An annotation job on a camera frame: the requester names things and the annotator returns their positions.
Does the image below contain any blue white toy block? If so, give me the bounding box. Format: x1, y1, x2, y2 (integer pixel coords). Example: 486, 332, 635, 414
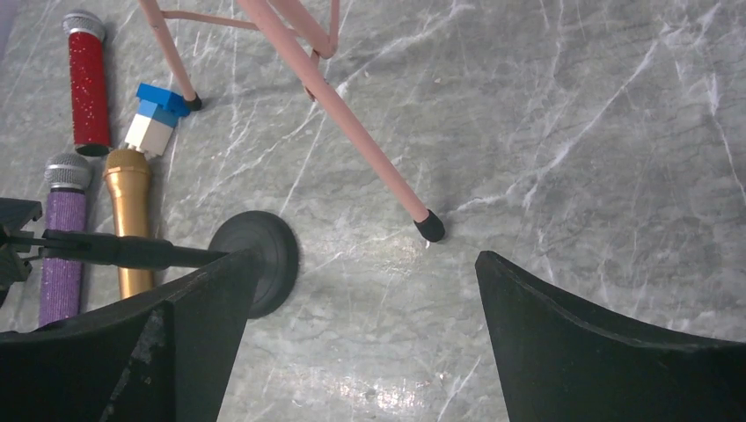
124, 83, 191, 156

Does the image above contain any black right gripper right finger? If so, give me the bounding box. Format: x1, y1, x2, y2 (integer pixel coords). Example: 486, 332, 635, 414
475, 251, 745, 421

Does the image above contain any pink music stand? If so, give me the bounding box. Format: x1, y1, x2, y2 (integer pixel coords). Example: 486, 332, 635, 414
139, 0, 445, 243

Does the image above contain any black round-base mic stand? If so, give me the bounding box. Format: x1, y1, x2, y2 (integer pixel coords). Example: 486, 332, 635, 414
1, 198, 300, 319

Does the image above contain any purple glitter microphone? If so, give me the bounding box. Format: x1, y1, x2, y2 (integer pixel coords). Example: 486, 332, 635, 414
39, 153, 92, 326

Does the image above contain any gold microphone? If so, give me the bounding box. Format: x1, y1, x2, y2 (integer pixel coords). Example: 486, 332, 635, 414
103, 149, 154, 299

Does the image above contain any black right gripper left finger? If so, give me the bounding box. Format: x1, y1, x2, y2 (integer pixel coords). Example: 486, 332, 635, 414
1, 251, 259, 421

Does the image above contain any red glitter microphone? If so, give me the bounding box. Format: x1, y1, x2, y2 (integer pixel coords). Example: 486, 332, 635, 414
62, 10, 113, 157

